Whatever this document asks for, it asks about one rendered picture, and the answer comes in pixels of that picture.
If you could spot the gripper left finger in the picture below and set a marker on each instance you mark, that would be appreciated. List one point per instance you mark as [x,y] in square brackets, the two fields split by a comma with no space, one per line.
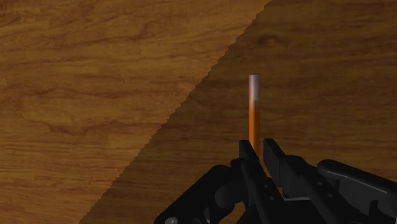
[248,180]

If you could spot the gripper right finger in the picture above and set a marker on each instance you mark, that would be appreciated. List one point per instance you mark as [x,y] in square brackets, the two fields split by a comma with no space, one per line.
[310,183]

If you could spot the orange pencil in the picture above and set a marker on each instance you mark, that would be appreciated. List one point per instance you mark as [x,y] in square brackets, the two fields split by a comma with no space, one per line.
[254,108]

